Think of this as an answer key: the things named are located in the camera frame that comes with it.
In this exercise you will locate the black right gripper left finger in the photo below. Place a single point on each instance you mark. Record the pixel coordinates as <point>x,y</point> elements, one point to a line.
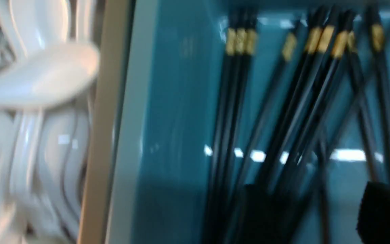
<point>265,219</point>

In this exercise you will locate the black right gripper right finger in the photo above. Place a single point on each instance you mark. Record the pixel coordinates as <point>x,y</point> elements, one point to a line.
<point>373,221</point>

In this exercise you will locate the blue-grey plastic chopstick bin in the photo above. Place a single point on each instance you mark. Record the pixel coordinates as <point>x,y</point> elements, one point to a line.
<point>168,118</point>

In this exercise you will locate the brown plastic spoon bin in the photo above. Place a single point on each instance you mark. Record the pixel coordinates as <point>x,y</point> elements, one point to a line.
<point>116,41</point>

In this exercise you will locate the top white spoon in bin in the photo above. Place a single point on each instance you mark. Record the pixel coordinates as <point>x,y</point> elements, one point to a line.
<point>50,77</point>

